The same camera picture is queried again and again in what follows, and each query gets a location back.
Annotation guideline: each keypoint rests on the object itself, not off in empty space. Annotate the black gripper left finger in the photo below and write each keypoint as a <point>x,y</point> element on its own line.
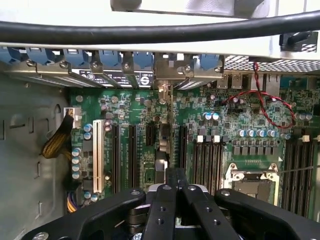
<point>160,215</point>

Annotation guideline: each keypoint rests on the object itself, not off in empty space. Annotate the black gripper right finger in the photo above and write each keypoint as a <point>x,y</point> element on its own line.
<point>200,212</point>

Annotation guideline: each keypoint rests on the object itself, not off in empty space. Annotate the black RAM slot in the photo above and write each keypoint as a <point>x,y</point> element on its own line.
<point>212,165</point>
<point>205,165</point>
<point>310,175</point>
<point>197,162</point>
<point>296,175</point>
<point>219,162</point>
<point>288,175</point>
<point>303,175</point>

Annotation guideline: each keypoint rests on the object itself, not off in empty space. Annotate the silver CPU socket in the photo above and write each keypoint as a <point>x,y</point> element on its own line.
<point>252,185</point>

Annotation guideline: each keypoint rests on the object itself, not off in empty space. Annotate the long black expansion slot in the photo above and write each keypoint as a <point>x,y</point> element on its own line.
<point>116,155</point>
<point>132,155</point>
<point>183,147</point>

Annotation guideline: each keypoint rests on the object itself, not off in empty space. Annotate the short black expansion slot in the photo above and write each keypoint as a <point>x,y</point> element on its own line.
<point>150,135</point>

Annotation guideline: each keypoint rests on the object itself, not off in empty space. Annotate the white expansion slot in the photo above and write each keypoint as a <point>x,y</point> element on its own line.
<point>98,155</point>

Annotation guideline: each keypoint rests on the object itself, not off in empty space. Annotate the green motherboard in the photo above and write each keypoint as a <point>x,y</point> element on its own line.
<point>140,110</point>

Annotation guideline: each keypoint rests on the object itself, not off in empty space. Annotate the thin metal locking lever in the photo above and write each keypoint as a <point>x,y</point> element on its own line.
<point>300,170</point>

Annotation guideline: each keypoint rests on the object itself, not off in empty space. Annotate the white power connector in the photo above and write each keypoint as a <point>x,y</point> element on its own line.
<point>76,117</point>

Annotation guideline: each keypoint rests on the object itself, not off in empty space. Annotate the silver USB port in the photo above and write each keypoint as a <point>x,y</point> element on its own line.
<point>222,81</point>
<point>236,81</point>

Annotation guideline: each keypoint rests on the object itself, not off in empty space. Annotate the silver slot cover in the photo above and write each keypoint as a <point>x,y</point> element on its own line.
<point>130,72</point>
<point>105,75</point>
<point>37,75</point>
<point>80,77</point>
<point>200,77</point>

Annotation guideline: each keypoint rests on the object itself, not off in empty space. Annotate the black white label sticker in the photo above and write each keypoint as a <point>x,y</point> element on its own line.
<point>146,79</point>

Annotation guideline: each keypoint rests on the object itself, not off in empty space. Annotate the silver network port block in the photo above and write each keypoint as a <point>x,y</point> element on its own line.
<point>266,83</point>

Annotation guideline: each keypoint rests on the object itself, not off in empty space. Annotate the grey metal PC case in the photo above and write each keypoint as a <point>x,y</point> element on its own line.
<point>25,150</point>

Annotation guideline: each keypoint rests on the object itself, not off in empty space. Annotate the blue retention clip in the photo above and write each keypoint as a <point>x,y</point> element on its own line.
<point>16,56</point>
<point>209,61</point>
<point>110,58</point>
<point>76,57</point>
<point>42,56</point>
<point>143,60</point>

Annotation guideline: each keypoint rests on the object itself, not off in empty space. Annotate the white metal frame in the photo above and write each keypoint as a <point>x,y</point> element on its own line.
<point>200,6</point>

